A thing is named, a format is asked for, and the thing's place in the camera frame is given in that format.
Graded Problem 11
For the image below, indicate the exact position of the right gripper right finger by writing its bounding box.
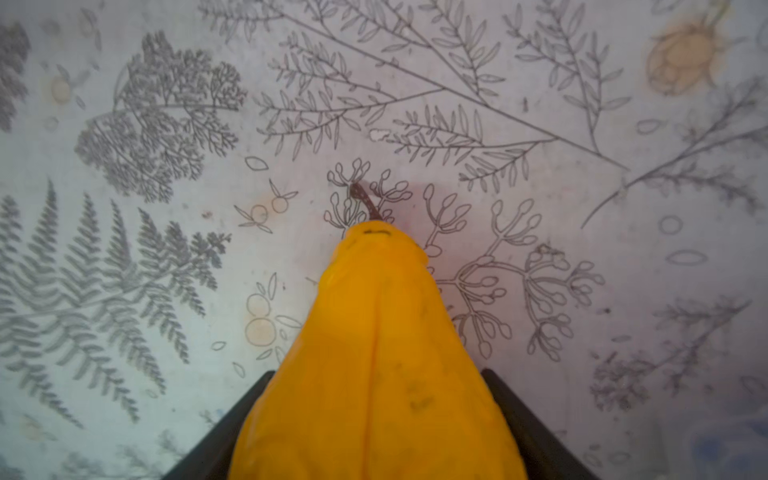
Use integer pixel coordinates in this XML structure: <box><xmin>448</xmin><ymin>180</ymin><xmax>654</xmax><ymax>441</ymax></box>
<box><xmin>481</xmin><ymin>368</ymin><xmax>598</xmax><ymax>480</ymax></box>

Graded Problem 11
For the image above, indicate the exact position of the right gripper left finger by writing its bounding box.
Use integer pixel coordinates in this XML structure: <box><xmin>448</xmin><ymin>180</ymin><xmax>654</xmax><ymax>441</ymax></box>
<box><xmin>162</xmin><ymin>370</ymin><xmax>275</xmax><ymax>480</ymax></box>

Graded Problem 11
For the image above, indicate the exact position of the yellow fake pear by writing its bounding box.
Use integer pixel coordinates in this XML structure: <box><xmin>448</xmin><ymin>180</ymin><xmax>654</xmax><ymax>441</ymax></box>
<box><xmin>228</xmin><ymin>208</ymin><xmax>527</xmax><ymax>479</ymax></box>

